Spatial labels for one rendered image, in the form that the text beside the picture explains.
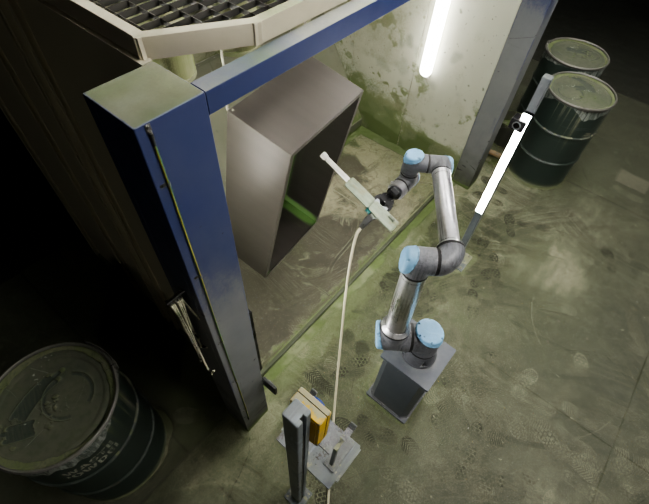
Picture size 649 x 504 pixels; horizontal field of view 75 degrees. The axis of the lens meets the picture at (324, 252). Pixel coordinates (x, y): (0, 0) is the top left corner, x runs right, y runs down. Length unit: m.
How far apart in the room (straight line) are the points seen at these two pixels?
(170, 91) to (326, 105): 1.18
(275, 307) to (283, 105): 1.64
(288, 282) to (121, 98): 2.46
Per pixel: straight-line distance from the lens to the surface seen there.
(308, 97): 2.10
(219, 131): 3.56
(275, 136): 1.89
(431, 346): 2.21
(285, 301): 3.21
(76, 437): 2.23
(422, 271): 1.74
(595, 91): 4.48
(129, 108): 0.99
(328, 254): 3.45
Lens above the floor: 2.82
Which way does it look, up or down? 53 degrees down
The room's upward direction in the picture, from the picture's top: 4 degrees clockwise
